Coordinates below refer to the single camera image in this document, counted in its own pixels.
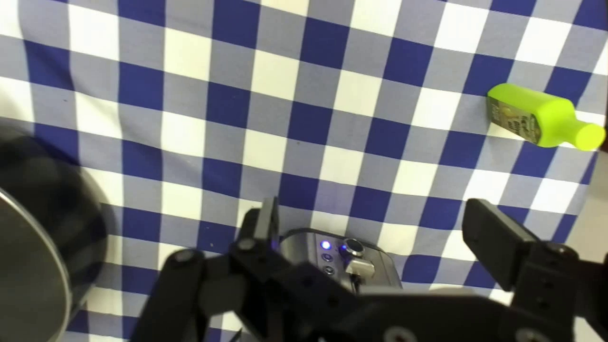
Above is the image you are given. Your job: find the blue white checkered tablecloth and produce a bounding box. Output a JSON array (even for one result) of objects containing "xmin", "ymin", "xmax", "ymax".
[{"xmin": 0, "ymin": 0, "xmax": 608, "ymax": 342}]

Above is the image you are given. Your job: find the green plastic bottle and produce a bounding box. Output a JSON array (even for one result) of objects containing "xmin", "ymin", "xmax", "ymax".
[{"xmin": 484, "ymin": 82, "xmax": 608, "ymax": 154}]

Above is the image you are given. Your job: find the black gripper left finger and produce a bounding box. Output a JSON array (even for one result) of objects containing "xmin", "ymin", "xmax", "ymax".
[{"xmin": 131, "ymin": 196, "xmax": 283, "ymax": 342}]

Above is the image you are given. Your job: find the black pot with lid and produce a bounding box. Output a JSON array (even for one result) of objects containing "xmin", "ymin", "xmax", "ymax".
[{"xmin": 0, "ymin": 116, "xmax": 119, "ymax": 342}]

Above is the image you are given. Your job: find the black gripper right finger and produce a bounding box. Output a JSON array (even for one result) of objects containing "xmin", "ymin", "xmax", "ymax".
[{"xmin": 459, "ymin": 198, "xmax": 608, "ymax": 342}]

